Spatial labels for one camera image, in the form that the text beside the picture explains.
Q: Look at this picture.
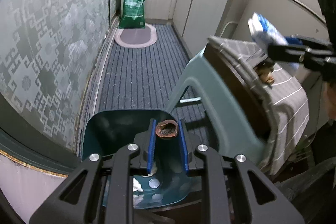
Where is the dark avocado peel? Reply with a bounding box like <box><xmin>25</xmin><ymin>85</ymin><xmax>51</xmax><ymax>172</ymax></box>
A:
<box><xmin>155</xmin><ymin>119</ymin><xmax>179</xmax><ymax>139</ymax></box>

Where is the blue white tissue pack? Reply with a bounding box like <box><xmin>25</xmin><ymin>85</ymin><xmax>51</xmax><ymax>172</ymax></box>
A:
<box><xmin>248</xmin><ymin>12</ymin><xmax>292</xmax><ymax>65</ymax></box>

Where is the white tissue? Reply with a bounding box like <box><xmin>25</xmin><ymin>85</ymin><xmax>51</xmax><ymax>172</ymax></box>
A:
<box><xmin>133</xmin><ymin>164</ymin><xmax>158</xmax><ymax>200</ymax></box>

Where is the dark teal trash bin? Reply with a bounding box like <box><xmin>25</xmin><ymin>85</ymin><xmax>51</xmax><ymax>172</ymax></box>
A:
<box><xmin>82</xmin><ymin>109</ymin><xmax>201</xmax><ymax>209</ymax></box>

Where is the grey-green plastic stool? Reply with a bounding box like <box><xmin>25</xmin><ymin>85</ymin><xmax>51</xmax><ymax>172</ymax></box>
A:
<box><xmin>165</xmin><ymin>44</ymin><xmax>270</xmax><ymax>164</ymax></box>

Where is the grey checked tablecloth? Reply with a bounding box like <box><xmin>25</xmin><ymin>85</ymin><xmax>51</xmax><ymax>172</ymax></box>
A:
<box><xmin>207</xmin><ymin>36</ymin><xmax>309</xmax><ymax>175</ymax></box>

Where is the oval grey pink mat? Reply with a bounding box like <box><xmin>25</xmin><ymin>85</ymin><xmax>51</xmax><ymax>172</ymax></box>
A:
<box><xmin>114</xmin><ymin>23</ymin><xmax>157</xmax><ymax>48</ymax></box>

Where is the green rice bag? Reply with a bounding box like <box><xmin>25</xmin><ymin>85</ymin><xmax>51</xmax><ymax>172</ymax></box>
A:
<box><xmin>119</xmin><ymin>0</ymin><xmax>145</xmax><ymax>29</ymax></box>

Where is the frosted patterned sliding door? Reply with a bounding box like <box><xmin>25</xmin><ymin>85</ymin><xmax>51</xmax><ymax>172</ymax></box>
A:
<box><xmin>1</xmin><ymin>0</ymin><xmax>120</xmax><ymax>152</ymax></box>

